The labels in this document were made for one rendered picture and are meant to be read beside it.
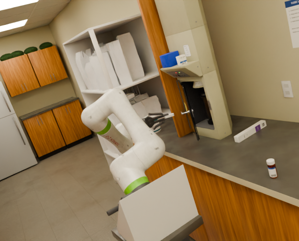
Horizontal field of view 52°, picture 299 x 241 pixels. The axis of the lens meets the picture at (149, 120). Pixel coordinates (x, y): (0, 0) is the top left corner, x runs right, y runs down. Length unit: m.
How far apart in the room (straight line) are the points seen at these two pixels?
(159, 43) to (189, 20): 0.38
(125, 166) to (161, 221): 0.30
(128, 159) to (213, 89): 0.90
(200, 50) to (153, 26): 0.45
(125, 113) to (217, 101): 0.77
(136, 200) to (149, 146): 0.29
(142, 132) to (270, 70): 1.10
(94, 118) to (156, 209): 0.64
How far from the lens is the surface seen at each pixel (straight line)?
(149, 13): 2.31
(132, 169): 1.43
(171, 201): 1.35
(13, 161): 6.67
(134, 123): 1.53
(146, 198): 1.28
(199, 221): 1.45
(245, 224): 1.93
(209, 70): 2.08
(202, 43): 2.06
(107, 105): 1.68
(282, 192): 1.51
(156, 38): 2.30
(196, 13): 2.06
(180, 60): 2.05
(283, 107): 2.28
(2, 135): 6.57
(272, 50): 2.18
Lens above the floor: 1.76
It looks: 15 degrees down
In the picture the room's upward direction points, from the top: 18 degrees counter-clockwise
